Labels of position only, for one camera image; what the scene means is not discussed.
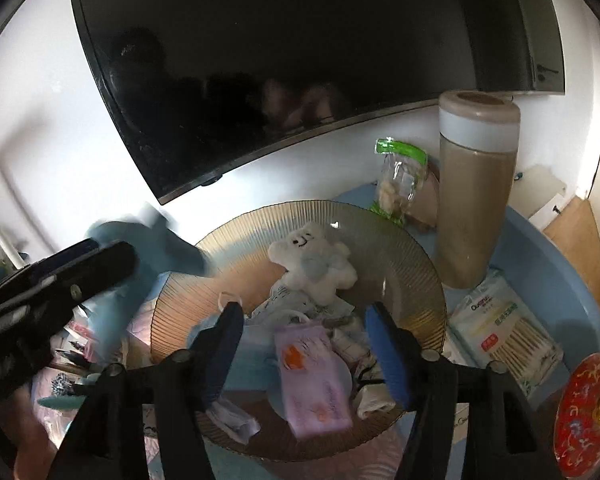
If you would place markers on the small white packet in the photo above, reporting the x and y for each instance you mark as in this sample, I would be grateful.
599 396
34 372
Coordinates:
235 417

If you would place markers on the purple tissue pack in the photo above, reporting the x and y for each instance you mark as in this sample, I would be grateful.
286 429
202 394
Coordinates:
310 380

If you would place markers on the white sock with black trim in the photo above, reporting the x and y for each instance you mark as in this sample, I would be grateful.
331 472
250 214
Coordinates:
372 395

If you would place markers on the white patterned cloth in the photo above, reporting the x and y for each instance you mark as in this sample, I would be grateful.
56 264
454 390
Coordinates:
290 305

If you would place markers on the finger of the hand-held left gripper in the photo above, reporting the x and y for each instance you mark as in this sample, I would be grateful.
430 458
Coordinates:
105 265
60 257

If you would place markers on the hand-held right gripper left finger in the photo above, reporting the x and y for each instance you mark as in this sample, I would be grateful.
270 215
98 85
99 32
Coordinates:
223 355

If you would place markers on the pink packet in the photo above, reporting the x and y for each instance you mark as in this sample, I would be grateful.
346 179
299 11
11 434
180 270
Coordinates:
80 335

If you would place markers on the clear snack bag green top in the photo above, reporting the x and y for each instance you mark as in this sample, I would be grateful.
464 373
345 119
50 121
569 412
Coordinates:
397 180

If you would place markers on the beige bottle with grey band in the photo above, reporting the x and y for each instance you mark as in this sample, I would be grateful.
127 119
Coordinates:
475 200

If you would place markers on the white plush bear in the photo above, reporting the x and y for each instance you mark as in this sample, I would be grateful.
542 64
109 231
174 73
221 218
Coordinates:
310 265

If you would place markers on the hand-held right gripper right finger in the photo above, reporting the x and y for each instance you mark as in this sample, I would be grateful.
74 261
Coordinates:
387 360

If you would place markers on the red round patterned tin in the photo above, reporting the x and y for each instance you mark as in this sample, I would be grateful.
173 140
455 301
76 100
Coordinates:
587 410

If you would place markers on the cotton swab pack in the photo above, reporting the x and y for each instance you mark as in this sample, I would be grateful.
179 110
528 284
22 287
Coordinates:
500 330

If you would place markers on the black television screen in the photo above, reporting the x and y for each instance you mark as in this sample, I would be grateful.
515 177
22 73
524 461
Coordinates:
280 60

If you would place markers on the light blue plastic basin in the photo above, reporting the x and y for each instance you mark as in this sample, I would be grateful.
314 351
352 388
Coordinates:
545 280

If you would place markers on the ribbed glass bowl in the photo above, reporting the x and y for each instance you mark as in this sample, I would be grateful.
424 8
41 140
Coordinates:
395 280

